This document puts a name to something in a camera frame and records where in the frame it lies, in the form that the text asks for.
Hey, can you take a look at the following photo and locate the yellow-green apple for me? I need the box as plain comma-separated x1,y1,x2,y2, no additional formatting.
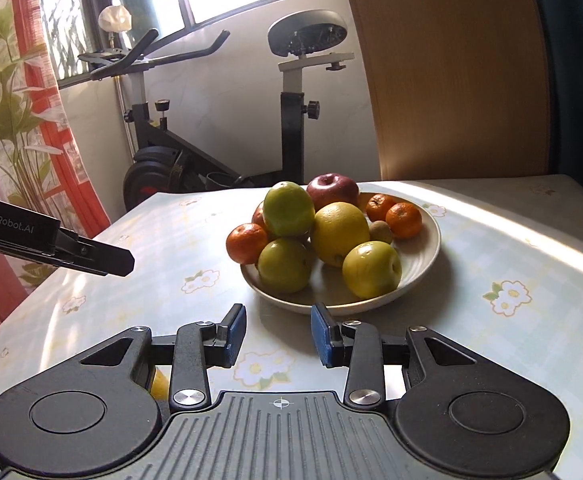
341,240,402,299

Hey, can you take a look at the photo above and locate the green apple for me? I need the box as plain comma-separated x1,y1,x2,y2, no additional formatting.
256,238,314,294
264,181,315,237

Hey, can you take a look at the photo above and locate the orange mandarin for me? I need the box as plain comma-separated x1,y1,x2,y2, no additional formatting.
365,193,398,222
226,223,269,264
385,202,423,240

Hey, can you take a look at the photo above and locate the brown kiwi small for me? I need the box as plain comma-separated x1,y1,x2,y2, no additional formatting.
369,220,393,245

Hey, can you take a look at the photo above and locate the yellow lemon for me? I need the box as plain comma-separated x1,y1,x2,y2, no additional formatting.
310,202,371,268

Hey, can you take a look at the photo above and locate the small red apple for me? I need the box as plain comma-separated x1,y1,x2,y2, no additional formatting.
252,203,275,242

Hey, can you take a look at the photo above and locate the large dark red apple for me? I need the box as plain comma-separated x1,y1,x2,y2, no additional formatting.
307,172,360,211

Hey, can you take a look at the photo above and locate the white ceramic plate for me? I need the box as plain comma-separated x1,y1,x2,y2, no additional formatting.
241,193,441,316

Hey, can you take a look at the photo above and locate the red patterned curtain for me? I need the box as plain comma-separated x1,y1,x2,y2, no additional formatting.
0,0,113,351

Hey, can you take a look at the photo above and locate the black exercise bike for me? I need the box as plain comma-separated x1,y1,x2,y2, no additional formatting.
79,9,354,209

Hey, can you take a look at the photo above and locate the floral plastic tablecloth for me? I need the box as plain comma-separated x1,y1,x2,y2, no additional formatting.
0,176,583,479

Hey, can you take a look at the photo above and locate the wooden headboard panel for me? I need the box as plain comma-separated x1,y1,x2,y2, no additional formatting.
349,0,551,180

